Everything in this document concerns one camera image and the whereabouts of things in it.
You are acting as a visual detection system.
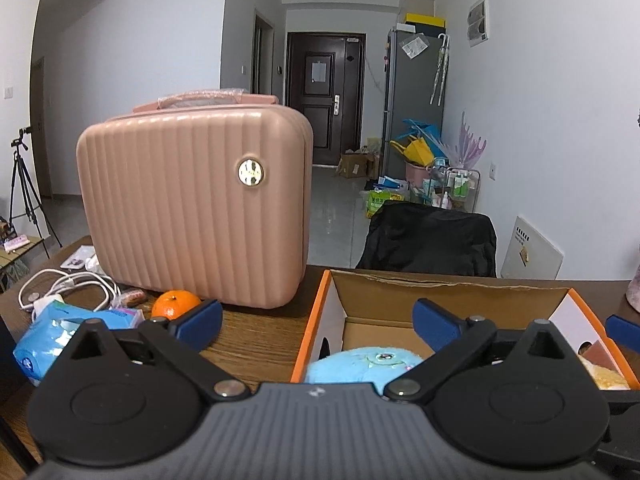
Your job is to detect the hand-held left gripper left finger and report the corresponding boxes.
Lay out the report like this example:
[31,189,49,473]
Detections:
[70,298,252,403]

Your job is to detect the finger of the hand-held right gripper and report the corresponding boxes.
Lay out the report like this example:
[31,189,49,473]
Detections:
[592,390,640,466]
[606,314,640,351]

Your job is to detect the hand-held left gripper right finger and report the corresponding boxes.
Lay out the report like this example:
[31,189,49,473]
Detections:
[382,298,571,403]

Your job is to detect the pink layered sponge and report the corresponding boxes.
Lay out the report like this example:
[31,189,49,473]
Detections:
[585,338,621,368]

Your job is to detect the yellow plush paw toy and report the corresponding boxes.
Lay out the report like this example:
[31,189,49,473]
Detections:
[580,355,631,391]

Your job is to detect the orange cardboard box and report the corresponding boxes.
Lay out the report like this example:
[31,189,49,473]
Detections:
[290,269,640,391]

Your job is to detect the round light blue plush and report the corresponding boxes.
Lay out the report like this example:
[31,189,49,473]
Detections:
[305,346,426,385]

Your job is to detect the orange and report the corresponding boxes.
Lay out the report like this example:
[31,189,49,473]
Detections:
[151,290,203,321]

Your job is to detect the mottled pink vase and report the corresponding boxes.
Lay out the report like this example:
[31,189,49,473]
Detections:
[620,267,640,313]

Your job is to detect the small pink wrapped item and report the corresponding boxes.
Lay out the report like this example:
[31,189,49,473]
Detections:
[112,287,146,308]

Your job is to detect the black covered chair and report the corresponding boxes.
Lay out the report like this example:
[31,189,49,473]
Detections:
[356,200,498,277]

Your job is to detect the pink ribbed suitcase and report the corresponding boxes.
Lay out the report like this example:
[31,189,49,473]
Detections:
[76,91,315,310]

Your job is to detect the white leaning board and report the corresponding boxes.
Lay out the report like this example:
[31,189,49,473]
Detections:
[500,215,565,279]

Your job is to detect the green printed bag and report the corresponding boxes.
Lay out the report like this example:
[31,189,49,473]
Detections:
[367,187,408,218]

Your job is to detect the small printed card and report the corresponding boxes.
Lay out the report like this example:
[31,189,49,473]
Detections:
[60,245,98,271]

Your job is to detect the cart with bottles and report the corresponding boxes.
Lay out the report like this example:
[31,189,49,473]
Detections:
[422,165,481,211]

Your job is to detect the large blue tissue pack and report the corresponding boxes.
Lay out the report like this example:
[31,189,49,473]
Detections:
[12,302,146,388]

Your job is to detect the pink bin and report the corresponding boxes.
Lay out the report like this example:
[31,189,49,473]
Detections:
[405,160,433,188]

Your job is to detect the blue and yellow bags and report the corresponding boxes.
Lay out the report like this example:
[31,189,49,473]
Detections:
[392,119,446,166]

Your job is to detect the brown carton on floor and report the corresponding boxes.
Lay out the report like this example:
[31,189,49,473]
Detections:
[335,150,378,181]

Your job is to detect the slatted folding table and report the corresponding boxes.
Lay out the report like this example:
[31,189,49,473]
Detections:
[0,215,51,291]

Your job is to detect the black tripod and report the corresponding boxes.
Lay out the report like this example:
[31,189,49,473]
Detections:
[7,127,63,248]

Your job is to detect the grey refrigerator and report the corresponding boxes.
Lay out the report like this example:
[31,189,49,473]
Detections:
[381,27,448,171]

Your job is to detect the dark brown door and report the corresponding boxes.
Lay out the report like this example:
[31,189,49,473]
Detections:
[286,32,367,167]

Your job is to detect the clear folded umbrella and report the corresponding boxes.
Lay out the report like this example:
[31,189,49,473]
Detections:
[430,34,450,106]

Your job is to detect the yellow box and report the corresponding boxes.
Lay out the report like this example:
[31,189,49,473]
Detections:
[404,12,446,31]

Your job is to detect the white charger cable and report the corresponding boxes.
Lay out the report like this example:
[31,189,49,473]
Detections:
[19,267,123,321]

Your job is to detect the purple feather wall decor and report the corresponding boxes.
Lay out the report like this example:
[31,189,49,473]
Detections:
[457,111,487,171]

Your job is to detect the white wall panel box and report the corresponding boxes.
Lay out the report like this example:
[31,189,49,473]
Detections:
[467,0,490,48]

